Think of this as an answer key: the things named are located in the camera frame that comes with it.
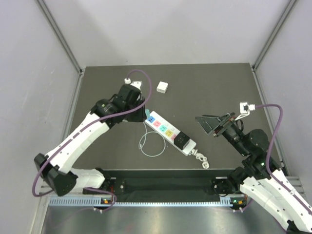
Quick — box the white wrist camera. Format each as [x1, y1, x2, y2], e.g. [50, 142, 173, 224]
[124, 78, 143, 90]
[235, 102, 255, 121]

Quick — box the grey slotted cable duct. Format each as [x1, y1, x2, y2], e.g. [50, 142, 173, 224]
[48, 195, 247, 207]

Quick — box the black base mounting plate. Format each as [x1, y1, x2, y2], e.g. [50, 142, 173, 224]
[82, 170, 244, 197]

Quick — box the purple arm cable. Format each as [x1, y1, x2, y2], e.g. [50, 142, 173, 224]
[253, 104, 312, 213]
[31, 69, 153, 210]

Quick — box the teal plug adapter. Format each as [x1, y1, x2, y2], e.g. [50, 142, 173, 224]
[145, 109, 150, 118]

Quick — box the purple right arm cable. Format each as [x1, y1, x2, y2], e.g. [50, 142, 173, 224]
[253, 104, 312, 213]

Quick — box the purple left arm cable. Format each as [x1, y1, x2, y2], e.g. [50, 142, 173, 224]
[31, 69, 153, 210]

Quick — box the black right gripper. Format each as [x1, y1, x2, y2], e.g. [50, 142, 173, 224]
[195, 112, 249, 156]

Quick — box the white cube charger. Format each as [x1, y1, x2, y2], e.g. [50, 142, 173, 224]
[156, 81, 169, 94]

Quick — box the white coiled power cord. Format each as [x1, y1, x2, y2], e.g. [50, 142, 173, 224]
[189, 150, 211, 169]

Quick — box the white multicolour power strip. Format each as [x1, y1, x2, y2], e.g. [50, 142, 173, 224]
[145, 111, 196, 156]

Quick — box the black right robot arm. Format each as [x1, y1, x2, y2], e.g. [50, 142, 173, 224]
[195, 113, 312, 234]

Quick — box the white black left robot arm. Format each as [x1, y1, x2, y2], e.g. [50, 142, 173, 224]
[34, 81, 147, 196]

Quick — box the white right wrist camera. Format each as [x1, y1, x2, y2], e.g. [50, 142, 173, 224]
[235, 102, 255, 121]

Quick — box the black power plug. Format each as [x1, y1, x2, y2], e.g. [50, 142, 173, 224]
[174, 132, 190, 150]

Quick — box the thin teal white cable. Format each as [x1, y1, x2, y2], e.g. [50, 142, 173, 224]
[138, 121, 167, 158]

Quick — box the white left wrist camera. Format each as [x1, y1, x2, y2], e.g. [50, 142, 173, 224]
[124, 78, 143, 90]

